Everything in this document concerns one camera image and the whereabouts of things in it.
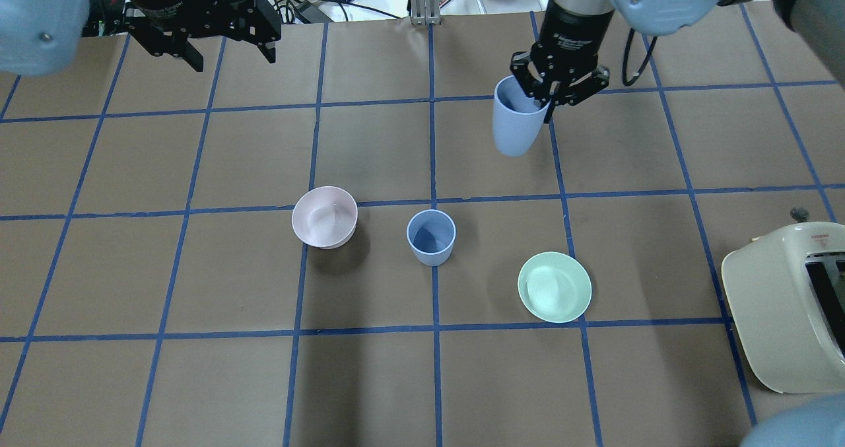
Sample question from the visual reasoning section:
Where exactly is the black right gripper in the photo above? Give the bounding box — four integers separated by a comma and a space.
510, 1, 611, 124

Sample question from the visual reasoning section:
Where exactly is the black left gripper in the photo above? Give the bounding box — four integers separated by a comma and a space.
123, 0, 283, 72

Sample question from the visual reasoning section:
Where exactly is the blue cup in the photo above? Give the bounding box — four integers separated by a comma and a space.
405, 209, 457, 267
492, 76, 549, 157

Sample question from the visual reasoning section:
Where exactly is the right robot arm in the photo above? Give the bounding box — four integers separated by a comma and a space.
510, 0, 844, 120

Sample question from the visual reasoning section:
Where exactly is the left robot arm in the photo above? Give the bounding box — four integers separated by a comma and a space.
1, 0, 283, 76

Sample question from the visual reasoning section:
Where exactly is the black power adapter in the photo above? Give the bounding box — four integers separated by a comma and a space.
290, 1, 323, 24

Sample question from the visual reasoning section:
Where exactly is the mint green bowl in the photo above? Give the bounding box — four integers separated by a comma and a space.
517, 252, 593, 324

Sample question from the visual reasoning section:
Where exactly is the pink bowl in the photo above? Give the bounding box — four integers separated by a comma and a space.
292, 186, 358, 250

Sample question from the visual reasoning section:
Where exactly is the cream white toaster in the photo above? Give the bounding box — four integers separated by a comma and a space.
721, 207, 844, 394

